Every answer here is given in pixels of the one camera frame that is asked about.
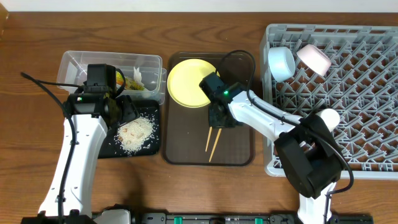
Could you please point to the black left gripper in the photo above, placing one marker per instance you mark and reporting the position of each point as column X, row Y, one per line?
column 127, row 110

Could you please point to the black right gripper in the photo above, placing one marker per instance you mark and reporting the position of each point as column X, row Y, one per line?
column 219, row 119

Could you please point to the green snack wrapper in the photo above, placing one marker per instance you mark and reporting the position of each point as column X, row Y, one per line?
column 130, row 84

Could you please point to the white tissue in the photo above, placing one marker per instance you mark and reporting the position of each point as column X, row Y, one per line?
column 137, row 76

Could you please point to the yellow plate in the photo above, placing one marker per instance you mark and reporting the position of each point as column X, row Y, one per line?
column 183, row 82

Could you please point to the pile of rice grains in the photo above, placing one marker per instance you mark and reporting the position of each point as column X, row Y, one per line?
column 136, row 136

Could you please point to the light blue bowl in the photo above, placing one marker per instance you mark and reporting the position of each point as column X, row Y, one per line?
column 281, row 63

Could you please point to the white rice bowl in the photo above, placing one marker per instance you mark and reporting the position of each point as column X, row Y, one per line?
column 314, row 59

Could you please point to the white green cup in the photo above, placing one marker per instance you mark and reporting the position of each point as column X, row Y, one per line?
column 330, row 117

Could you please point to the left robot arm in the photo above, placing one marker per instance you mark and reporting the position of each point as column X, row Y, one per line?
column 69, row 197

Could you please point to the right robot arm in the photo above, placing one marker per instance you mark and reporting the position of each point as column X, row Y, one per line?
column 310, row 157

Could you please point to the clear plastic waste bin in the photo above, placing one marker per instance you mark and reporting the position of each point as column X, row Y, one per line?
column 74, row 65

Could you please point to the black waste tray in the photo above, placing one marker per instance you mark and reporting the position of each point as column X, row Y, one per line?
column 146, row 108

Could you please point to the grey plastic dishwasher rack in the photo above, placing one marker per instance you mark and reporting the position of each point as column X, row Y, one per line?
column 361, row 85

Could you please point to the dark brown serving tray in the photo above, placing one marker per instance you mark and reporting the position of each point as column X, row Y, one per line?
column 187, row 128

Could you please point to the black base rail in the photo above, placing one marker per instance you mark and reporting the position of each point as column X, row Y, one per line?
column 233, row 218

